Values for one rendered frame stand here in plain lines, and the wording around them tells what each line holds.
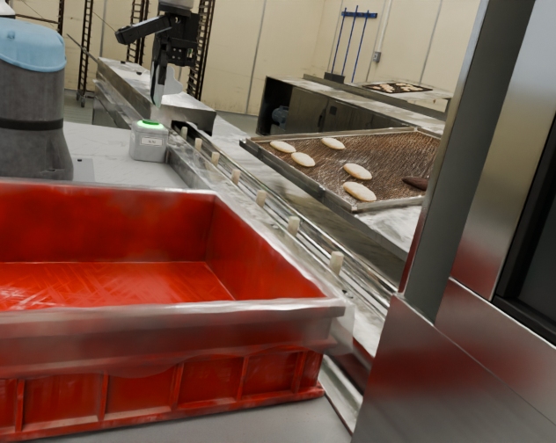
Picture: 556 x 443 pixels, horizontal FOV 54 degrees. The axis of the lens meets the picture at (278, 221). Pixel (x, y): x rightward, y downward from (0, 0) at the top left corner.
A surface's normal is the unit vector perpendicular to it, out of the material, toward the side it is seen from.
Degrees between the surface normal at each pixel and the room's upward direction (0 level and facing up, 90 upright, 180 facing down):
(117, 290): 0
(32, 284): 0
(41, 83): 89
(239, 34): 90
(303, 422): 0
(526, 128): 90
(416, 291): 90
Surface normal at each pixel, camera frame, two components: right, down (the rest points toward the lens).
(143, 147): 0.39, 0.35
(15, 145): 0.24, 0.04
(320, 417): 0.19, -0.94
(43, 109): 0.79, 0.30
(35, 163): 0.62, 0.04
